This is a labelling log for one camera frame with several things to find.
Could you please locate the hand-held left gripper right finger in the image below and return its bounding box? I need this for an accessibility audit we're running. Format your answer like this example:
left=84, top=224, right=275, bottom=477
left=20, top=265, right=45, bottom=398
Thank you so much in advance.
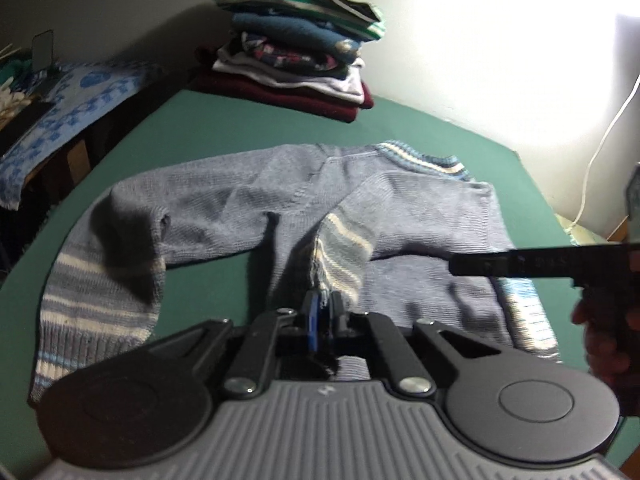
left=324, top=291, right=497, bottom=397

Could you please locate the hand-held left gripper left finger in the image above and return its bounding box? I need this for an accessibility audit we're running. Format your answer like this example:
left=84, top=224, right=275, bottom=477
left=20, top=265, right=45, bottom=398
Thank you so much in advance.
left=149, top=290, right=322, bottom=398

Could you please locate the grey-blue striped knit sweater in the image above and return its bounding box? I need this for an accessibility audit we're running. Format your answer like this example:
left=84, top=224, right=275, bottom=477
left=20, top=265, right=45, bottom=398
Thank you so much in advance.
left=27, top=141, right=561, bottom=406

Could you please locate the stack of folded clothes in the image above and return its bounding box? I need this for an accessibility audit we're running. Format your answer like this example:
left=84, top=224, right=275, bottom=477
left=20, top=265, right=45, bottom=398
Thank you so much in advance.
left=187, top=45, right=376, bottom=123

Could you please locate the person's right hand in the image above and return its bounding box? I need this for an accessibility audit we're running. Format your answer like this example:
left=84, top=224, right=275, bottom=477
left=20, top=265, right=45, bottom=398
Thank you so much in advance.
left=572, top=280, right=640, bottom=417

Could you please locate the pale green patterned mattress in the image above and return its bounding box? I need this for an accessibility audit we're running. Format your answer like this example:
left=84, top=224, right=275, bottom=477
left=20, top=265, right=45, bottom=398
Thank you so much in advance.
left=552, top=212, right=631, bottom=248

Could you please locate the white folded garment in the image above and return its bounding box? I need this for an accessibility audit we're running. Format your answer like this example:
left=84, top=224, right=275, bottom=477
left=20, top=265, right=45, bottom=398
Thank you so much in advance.
left=212, top=45, right=366, bottom=103

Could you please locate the patterned folded garment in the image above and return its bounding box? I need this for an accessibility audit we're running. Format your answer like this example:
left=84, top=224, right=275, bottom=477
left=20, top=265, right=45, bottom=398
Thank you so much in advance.
left=240, top=32, right=361, bottom=78

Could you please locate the dark blue folded sweater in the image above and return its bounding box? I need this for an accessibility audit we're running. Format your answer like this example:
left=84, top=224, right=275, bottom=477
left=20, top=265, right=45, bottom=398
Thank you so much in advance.
left=231, top=7, right=363, bottom=56

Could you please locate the blue floral cloth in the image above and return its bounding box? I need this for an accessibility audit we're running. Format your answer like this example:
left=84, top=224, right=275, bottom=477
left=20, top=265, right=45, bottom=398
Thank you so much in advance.
left=0, top=60, right=166, bottom=211

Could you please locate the small black stand mirror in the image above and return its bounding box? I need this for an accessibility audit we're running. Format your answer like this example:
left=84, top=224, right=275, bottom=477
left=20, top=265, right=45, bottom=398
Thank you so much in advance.
left=31, top=30, right=56, bottom=96

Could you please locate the white power cable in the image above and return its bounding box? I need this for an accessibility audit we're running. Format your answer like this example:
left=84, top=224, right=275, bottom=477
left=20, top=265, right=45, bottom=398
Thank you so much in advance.
left=570, top=72, right=640, bottom=231

